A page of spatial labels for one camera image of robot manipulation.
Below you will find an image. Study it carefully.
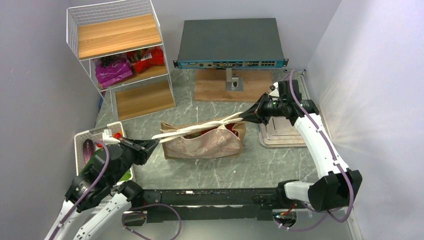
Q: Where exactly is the brown burlap grocery bag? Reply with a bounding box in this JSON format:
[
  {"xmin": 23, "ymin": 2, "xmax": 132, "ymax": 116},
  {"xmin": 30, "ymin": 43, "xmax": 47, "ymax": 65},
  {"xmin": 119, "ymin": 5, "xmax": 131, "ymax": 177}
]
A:
[{"xmin": 152, "ymin": 112, "xmax": 246, "ymax": 159}]

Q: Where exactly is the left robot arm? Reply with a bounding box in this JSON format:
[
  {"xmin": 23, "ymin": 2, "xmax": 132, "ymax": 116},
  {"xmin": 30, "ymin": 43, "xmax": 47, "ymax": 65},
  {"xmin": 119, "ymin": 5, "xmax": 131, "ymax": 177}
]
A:
[{"xmin": 45, "ymin": 137, "xmax": 159, "ymax": 240}]

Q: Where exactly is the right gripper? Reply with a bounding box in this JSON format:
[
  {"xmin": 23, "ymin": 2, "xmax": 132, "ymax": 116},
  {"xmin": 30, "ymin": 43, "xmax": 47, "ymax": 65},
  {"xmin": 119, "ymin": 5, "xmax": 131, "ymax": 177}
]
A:
[{"xmin": 242, "ymin": 91, "xmax": 289, "ymax": 125}]

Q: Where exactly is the red candy bag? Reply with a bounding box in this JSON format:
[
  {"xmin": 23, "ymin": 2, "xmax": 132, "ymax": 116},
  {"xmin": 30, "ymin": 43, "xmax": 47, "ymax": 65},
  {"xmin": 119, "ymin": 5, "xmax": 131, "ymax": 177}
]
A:
[{"xmin": 225, "ymin": 123, "xmax": 240, "ymax": 137}]

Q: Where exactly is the dark network switch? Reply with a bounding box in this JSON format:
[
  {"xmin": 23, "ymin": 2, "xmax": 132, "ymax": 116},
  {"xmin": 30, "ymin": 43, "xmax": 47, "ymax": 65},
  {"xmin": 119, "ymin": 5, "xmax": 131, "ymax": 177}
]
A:
[{"xmin": 173, "ymin": 18, "xmax": 289, "ymax": 69}]

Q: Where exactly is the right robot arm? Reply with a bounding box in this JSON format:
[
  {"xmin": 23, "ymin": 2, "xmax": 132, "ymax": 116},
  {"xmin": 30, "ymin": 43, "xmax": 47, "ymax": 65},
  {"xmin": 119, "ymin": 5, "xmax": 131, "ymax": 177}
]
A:
[{"xmin": 240, "ymin": 79, "xmax": 363, "ymax": 212}]

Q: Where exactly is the metal tray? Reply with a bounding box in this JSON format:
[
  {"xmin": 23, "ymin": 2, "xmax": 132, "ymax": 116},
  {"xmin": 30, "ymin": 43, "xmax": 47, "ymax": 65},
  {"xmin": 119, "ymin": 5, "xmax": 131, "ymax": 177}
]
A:
[{"xmin": 258, "ymin": 117, "xmax": 306, "ymax": 148}]

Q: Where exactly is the red snack bag upper shelf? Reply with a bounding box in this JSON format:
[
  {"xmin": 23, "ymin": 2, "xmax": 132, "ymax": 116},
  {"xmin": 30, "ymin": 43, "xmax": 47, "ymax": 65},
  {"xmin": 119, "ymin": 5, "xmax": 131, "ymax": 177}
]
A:
[{"xmin": 125, "ymin": 46, "xmax": 165, "ymax": 74}]

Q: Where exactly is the purple snack bag upper shelf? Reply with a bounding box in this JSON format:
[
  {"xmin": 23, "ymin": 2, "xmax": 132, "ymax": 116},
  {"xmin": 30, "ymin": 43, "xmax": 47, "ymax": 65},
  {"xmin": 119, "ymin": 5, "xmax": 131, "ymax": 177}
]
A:
[{"xmin": 95, "ymin": 56, "xmax": 133, "ymax": 88}]

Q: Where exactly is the white perforated basket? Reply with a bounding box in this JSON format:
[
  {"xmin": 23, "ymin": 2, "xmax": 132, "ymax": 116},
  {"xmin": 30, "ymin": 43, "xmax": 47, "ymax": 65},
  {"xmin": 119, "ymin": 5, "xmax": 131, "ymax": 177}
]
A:
[{"xmin": 74, "ymin": 121, "xmax": 127, "ymax": 176}]

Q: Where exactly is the white wire shelf rack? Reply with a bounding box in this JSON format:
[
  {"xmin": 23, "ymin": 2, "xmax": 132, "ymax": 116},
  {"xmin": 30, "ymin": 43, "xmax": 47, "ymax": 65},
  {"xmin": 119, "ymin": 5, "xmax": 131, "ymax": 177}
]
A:
[{"xmin": 66, "ymin": 0, "xmax": 176, "ymax": 121}]

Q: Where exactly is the wooden board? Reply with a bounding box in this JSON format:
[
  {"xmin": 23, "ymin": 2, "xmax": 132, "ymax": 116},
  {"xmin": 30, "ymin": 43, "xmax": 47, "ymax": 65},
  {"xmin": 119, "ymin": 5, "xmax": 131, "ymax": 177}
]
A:
[{"xmin": 194, "ymin": 69, "xmax": 273, "ymax": 103}]

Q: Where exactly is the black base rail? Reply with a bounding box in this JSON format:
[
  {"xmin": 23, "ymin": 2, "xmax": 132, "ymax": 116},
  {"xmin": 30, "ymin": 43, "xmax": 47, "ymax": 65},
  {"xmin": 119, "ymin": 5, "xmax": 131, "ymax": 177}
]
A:
[{"xmin": 122, "ymin": 187, "xmax": 303, "ymax": 227}]

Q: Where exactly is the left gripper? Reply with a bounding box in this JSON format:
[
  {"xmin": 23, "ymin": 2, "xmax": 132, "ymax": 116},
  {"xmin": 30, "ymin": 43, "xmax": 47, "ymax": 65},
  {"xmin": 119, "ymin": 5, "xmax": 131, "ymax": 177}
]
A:
[{"xmin": 106, "ymin": 137, "xmax": 156, "ymax": 186}]

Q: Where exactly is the purple eggplant toy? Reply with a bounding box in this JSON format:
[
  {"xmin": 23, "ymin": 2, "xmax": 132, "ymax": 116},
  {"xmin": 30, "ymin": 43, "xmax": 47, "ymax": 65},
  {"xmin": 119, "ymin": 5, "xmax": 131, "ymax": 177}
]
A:
[{"xmin": 82, "ymin": 139, "xmax": 95, "ymax": 164}]

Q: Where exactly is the metal stand bracket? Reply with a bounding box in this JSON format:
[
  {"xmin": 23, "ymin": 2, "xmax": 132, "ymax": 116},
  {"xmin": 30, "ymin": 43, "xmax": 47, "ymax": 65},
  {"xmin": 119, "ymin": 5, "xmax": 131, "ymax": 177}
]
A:
[{"xmin": 225, "ymin": 68, "xmax": 244, "ymax": 92}]

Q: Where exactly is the green lettuce toy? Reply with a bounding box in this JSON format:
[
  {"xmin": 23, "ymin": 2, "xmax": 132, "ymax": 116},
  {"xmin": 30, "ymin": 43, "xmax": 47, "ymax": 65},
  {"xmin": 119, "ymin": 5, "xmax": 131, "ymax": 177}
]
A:
[{"xmin": 119, "ymin": 170, "xmax": 132, "ymax": 182}]

